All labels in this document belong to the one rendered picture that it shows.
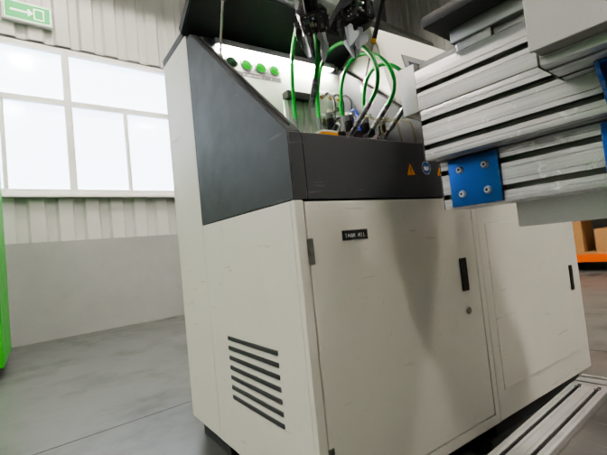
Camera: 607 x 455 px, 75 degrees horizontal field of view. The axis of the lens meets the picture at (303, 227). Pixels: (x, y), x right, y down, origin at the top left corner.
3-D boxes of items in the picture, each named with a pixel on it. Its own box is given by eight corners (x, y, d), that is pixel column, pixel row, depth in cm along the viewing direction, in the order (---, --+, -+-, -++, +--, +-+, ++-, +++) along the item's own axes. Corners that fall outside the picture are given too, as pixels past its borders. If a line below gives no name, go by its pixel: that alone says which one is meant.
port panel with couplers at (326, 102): (327, 153, 162) (320, 78, 164) (322, 155, 165) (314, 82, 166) (351, 154, 170) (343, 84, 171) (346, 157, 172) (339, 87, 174)
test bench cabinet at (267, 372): (329, 564, 85) (293, 199, 89) (221, 460, 133) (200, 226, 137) (504, 444, 126) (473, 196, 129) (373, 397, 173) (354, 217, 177)
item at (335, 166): (308, 199, 92) (301, 131, 93) (297, 202, 95) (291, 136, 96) (466, 196, 127) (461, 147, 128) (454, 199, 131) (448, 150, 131)
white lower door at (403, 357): (335, 511, 87) (304, 200, 90) (329, 506, 89) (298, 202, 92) (497, 414, 124) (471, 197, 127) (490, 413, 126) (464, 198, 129)
